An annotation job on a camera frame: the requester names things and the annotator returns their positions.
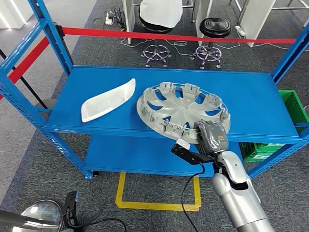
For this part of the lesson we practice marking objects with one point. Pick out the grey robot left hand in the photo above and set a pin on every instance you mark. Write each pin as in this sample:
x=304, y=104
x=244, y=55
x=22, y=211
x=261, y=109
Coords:
x=71, y=208

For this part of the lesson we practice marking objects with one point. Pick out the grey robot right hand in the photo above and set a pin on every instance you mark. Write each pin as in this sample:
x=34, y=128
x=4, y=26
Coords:
x=213, y=137

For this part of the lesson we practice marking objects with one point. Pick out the silver plastic wheel cover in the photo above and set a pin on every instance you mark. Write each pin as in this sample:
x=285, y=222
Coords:
x=178, y=112

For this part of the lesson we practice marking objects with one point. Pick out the blue metal shelf rack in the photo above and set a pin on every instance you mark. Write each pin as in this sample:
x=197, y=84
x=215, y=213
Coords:
x=241, y=96

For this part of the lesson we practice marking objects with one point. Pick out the white curved plastic part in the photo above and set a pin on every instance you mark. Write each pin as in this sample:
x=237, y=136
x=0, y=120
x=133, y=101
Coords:
x=108, y=101

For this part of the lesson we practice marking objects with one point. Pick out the green plastic crate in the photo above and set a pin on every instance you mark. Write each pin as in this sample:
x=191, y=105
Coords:
x=255, y=156
x=294, y=109

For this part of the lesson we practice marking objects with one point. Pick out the black round stool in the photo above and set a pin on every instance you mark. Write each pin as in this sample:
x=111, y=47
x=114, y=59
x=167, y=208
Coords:
x=156, y=52
x=215, y=27

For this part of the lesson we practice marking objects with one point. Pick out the white power strip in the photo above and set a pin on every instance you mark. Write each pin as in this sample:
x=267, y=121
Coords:
x=108, y=20
x=240, y=31

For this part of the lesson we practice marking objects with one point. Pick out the red barrier belt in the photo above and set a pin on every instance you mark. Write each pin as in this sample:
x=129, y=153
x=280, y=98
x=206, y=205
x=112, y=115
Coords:
x=24, y=64
x=169, y=36

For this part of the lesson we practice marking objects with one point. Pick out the person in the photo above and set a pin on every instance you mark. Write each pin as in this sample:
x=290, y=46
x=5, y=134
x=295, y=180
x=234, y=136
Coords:
x=160, y=11

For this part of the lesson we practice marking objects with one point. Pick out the black camera bracket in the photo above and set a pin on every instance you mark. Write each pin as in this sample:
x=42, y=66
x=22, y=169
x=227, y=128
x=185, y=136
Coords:
x=191, y=156

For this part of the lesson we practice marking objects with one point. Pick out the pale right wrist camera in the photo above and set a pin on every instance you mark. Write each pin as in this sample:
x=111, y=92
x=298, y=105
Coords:
x=183, y=144

